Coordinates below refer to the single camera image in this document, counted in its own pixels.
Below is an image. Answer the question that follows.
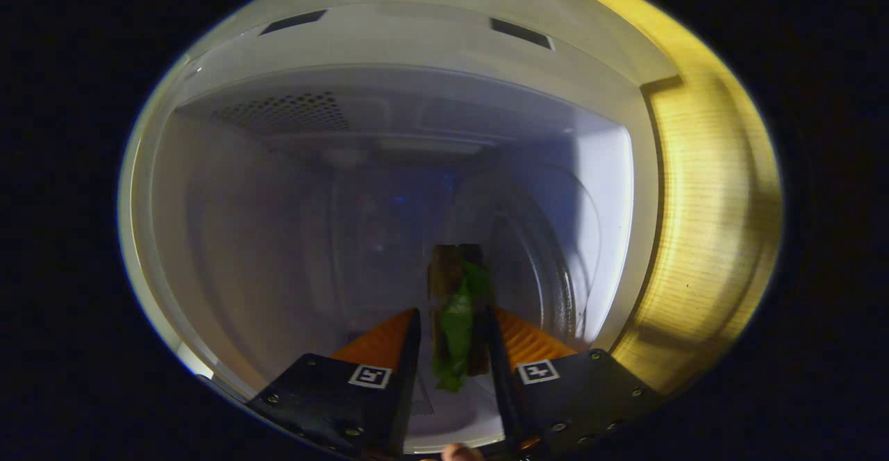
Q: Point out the lettuce sandwich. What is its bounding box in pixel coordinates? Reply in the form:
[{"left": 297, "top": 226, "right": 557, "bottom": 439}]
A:
[{"left": 427, "top": 244, "right": 495, "bottom": 394}]

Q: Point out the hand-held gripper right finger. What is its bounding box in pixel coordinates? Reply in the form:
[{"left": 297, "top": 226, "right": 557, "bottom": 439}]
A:
[{"left": 483, "top": 305, "right": 664, "bottom": 458}]

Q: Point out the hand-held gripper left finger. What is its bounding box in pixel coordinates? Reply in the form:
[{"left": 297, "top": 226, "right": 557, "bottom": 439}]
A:
[{"left": 247, "top": 307, "right": 423, "bottom": 460}]

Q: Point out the white microwave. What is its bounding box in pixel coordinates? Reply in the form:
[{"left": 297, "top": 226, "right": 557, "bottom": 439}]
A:
[{"left": 118, "top": 0, "right": 681, "bottom": 455}]

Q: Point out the glass microwave turntable plate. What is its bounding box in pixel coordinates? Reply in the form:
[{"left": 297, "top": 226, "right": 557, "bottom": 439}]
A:
[{"left": 451, "top": 162, "right": 605, "bottom": 347}]

